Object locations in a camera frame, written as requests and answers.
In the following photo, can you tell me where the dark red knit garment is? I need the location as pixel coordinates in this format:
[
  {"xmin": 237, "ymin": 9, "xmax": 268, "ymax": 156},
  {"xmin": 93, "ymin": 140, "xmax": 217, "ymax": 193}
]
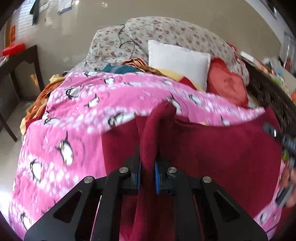
[{"xmin": 101, "ymin": 102, "xmax": 281, "ymax": 240}]

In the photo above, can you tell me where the right hand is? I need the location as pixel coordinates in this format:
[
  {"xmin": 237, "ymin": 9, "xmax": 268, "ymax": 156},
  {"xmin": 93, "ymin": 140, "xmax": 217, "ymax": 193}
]
[{"xmin": 280, "ymin": 166, "xmax": 296, "ymax": 207}]

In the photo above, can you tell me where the red heart cushion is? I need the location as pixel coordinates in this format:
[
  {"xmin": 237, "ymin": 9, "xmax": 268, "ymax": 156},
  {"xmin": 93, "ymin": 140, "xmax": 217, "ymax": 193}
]
[{"xmin": 206, "ymin": 58, "xmax": 248, "ymax": 108}]

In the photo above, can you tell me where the pink penguin blanket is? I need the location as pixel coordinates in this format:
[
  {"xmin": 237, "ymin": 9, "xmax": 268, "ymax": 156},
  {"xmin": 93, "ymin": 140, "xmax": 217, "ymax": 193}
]
[{"xmin": 9, "ymin": 72, "xmax": 283, "ymax": 238}]

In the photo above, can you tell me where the white pillow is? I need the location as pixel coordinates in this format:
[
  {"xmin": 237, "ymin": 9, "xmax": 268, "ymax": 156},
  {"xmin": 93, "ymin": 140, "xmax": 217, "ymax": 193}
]
[{"xmin": 148, "ymin": 40, "xmax": 211, "ymax": 90}]

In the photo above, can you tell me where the orange patterned cloth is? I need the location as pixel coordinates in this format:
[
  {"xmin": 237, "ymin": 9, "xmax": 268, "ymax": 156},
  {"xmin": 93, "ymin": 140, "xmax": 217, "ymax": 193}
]
[{"xmin": 20, "ymin": 74, "xmax": 65, "ymax": 135}]

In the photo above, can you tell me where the dark wooden side table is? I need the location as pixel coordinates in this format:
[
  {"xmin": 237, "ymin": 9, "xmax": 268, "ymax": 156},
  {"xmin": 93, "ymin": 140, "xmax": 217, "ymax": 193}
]
[{"xmin": 1, "ymin": 45, "xmax": 45, "ymax": 141}]

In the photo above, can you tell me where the teal cloth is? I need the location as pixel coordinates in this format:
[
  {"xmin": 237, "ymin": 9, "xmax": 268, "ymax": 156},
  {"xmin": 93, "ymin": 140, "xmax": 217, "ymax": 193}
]
[{"xmin": 102, "ymin": 64, "xmax": 145, "ymax": 74}]

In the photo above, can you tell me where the floral grey quilt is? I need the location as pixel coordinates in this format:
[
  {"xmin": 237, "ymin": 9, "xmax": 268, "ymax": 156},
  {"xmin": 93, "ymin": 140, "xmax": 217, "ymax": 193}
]
[{"xmin": 71, "ymin": 16, "xmax": 249, "ymax": 85}]

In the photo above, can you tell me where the red box on table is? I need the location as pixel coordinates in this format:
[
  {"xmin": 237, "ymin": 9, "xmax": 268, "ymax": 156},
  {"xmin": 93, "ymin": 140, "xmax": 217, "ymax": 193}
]
[{"xmin": 2, "ymin": 43, "xmax": 26, "ymax": 57}]

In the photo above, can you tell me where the black charging cable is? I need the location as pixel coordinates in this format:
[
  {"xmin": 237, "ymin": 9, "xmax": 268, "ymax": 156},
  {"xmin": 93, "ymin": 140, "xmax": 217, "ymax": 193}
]
[{"xmin": 117, "ymin": 24, "xmax": 137, "ymax": 62}]

